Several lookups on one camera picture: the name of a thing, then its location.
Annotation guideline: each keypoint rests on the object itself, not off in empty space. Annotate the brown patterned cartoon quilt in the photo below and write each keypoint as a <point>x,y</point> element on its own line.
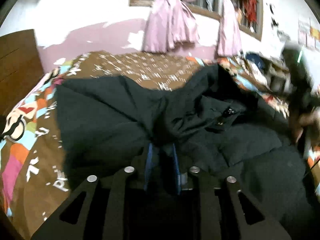
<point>33,181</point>

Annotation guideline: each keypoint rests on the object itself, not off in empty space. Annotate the left pink curtain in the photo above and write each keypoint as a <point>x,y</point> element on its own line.
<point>170,22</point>

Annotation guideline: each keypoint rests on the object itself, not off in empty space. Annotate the dark blue cap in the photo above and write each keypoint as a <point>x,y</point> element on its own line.
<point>256,59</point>

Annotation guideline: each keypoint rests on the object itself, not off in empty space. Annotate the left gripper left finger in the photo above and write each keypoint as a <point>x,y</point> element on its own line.
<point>95,209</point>

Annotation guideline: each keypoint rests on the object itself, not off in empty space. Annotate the black jacket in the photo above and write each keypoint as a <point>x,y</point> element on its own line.
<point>105,122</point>

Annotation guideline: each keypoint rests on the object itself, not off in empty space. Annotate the wooden shelf desk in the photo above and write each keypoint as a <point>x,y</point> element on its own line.
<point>277,75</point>

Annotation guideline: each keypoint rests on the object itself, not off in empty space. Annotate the right pink curtain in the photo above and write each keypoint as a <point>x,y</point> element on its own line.
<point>229,43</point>

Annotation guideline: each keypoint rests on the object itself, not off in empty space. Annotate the paper posters on wall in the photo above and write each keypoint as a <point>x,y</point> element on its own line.
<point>308,35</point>

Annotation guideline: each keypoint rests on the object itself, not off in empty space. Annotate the brown wooden headboard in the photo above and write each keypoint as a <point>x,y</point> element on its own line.
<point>20,67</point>

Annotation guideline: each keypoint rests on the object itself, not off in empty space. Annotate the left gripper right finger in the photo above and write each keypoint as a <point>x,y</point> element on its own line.
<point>195,205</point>

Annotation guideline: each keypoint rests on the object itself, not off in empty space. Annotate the red hanging cloth in window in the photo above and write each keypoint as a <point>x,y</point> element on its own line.
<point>250,7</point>

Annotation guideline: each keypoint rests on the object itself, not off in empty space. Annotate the pink curtain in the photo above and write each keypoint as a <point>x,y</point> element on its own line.
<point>170,22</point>
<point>229,43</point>

